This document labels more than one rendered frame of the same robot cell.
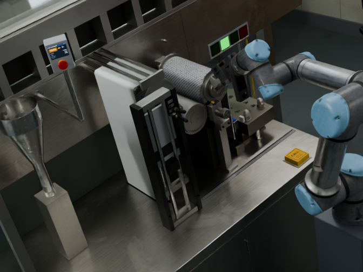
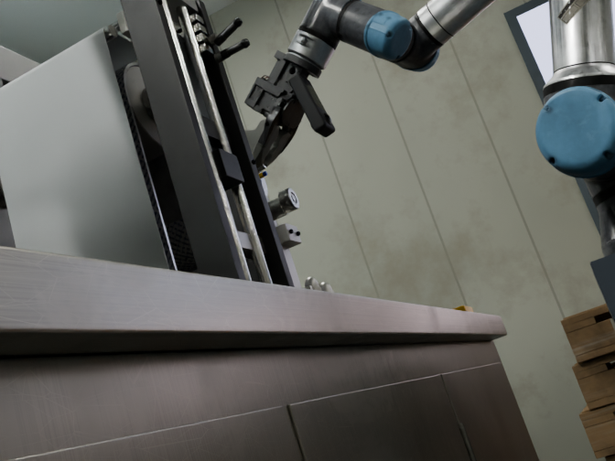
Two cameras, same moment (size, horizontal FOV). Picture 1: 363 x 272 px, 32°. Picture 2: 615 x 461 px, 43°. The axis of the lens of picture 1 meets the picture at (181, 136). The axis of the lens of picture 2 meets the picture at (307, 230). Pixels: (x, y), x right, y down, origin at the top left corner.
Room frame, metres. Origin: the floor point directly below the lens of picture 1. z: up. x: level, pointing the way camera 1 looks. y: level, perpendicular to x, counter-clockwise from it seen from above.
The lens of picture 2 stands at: (0.99, 0.56, 0.78)
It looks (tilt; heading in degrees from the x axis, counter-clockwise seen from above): 15 degrees up; 323
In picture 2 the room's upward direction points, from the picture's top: 18 degrees counter-clockwise
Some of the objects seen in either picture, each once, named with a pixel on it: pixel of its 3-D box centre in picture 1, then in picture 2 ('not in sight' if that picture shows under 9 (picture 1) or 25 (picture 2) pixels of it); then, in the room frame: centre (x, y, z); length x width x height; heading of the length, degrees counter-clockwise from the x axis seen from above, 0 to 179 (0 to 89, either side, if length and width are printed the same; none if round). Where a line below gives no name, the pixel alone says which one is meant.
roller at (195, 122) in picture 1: (174, 108); not in sight; (2.14, 0.00, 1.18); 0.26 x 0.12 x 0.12; 34
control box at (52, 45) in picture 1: (59, 54); not in sight; (1.82, 0.31, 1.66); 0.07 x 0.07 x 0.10; 9
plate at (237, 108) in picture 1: (227, 107); not in sight; (2.34, -0.22, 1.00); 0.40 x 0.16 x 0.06; 34
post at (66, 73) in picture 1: (73, 94); not in sight; (1.82, 0.31, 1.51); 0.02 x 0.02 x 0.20
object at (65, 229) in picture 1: (48, 190); not in sight; (1.79, 0.49, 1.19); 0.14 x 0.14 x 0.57
